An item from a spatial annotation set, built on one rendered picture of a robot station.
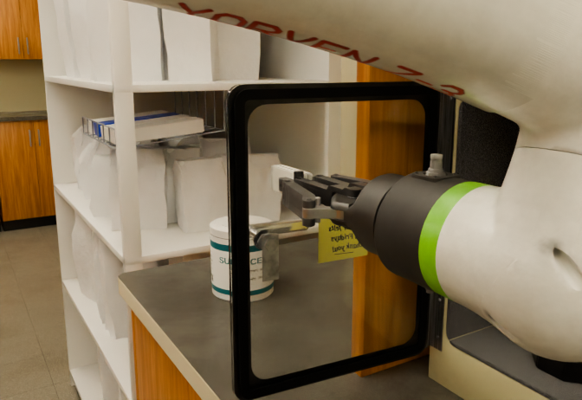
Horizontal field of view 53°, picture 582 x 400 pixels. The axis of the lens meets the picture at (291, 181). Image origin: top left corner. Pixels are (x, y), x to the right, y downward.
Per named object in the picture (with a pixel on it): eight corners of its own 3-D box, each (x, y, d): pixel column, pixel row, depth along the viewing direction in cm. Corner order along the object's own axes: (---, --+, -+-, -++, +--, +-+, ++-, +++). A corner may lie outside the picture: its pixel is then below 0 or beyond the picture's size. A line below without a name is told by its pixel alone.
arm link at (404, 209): (415, 319, 44) (498, 293, 48) (422, 165, 41) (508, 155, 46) (365, 292, 49) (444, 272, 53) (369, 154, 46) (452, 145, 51)
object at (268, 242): (280, 280, 70) (280, 235, 69) (263, 283, 69) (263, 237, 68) (274, 274, 72) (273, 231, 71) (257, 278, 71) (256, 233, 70)
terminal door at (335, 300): (427, 352, 86) (441, 80, 78) (234, 404, 73) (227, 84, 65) (423, 350, 87) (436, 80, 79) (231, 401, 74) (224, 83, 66)
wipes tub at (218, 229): (255, 274, 131) (255, 211, 128) (284, 294, 120) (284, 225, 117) (202, 286, 125) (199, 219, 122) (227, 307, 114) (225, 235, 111)
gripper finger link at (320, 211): (374, 227, 53) (326, 235, 50) (339, 215, 57) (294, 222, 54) (375, 201, 52) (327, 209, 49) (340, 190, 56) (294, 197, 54)
